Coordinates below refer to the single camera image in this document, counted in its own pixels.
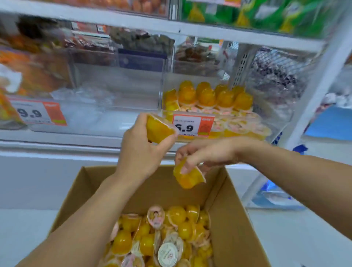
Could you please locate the person's right hand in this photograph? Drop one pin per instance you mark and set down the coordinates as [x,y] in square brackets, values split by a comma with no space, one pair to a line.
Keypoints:
[211,152]

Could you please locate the person's left hand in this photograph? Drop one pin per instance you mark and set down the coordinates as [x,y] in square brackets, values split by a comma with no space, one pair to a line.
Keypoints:
[134,154]

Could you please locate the yellow jelly cup pink lid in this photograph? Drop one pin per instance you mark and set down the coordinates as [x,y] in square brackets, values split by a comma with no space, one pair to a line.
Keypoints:
[158,128]
[191,178]

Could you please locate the cluster of yellow jelly cups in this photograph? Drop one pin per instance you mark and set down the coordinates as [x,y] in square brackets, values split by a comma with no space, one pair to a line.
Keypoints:
[225,99]

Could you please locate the brown cardboard box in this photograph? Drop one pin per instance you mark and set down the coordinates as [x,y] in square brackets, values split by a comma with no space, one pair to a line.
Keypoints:
[233,220]

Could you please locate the pile of yellow jelly cups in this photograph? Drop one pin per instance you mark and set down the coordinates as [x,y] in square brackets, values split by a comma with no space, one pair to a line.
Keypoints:
[176,217]

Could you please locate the person's right forearm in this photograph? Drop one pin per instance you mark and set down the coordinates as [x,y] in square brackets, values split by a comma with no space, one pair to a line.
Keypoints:
[302,178]

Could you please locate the person's left forearm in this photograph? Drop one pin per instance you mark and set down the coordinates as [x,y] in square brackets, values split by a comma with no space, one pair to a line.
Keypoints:
[82,228]

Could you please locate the orange white price tag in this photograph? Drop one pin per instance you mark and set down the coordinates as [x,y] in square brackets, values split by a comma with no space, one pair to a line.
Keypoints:
[30,111]
[231,2]
[189,125]

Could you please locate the blue snack bags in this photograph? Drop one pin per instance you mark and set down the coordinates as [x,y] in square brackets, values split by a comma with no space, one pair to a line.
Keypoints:
[269,186]

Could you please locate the crumpled clear plastic bag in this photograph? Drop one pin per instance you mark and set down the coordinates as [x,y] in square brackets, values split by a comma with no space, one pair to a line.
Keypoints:
[82,96]

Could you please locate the dark blue card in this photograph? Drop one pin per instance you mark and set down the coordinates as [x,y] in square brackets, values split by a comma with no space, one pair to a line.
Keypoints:
[140,59]

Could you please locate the pile of brown sachets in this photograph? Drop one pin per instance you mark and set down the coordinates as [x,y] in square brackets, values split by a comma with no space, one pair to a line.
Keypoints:
[195,53]

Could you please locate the pile of silver foil packets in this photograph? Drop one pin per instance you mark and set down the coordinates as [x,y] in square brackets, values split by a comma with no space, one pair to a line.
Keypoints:
[280,74]

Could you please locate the pile of red snack packets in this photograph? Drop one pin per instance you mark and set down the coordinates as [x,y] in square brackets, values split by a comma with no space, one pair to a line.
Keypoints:
[88,42]

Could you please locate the pile of orange snack packets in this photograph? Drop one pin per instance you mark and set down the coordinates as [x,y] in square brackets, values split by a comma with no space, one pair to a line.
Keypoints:
[35,71]

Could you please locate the pile of white red candies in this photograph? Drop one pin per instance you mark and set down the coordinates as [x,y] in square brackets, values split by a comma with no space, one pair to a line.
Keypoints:
[338,100]

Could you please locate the green sausage packet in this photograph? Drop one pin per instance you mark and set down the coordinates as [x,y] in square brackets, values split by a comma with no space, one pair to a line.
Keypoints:
[220,13]
[310,22]
[264,16]

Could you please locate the white sausage packet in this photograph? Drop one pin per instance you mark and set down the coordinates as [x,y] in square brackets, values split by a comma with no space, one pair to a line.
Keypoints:
[9,78]

